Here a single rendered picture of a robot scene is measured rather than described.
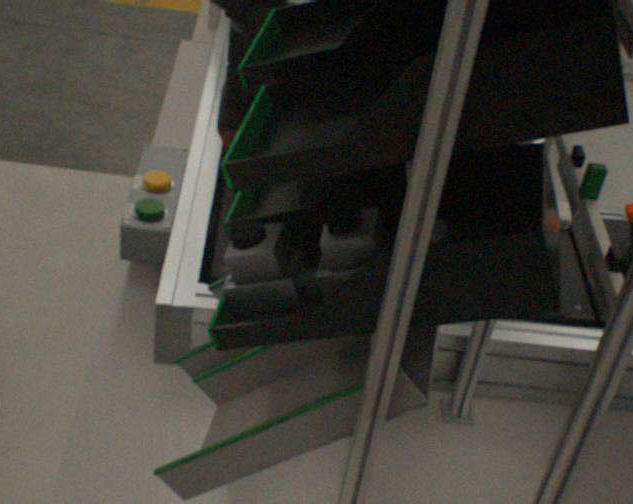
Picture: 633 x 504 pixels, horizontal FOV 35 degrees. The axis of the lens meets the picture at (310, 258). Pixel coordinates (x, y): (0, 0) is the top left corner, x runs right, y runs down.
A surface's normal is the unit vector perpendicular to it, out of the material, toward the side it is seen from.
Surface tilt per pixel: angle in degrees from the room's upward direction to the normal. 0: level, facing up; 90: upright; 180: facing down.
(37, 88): 0
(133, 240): 90
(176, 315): 90
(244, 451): 90
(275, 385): 45
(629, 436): 0
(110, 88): 0
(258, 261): 90
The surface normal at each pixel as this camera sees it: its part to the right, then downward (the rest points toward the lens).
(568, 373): -0.02, 0.62
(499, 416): 0.12, -0.78
